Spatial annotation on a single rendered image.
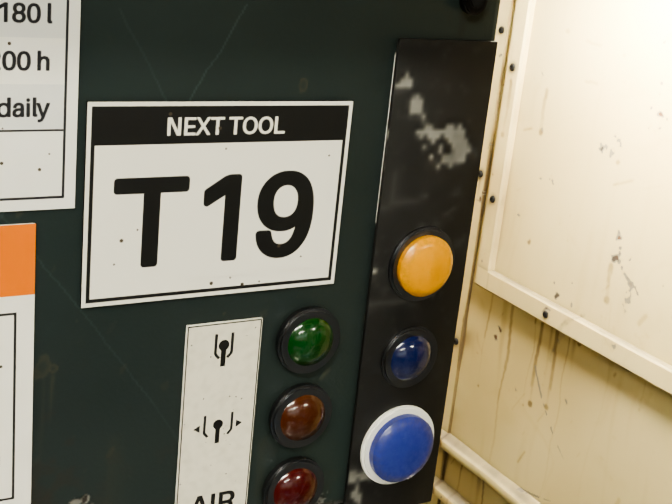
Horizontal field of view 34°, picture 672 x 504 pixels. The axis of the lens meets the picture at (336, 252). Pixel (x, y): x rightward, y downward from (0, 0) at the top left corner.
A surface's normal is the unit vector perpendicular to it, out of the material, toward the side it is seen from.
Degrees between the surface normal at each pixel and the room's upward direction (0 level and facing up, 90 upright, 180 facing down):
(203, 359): 90
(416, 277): 91
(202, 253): 90
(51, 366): 90
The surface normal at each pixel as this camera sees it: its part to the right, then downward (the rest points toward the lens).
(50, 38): 0.50, 0.32
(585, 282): -0.87, 0.07
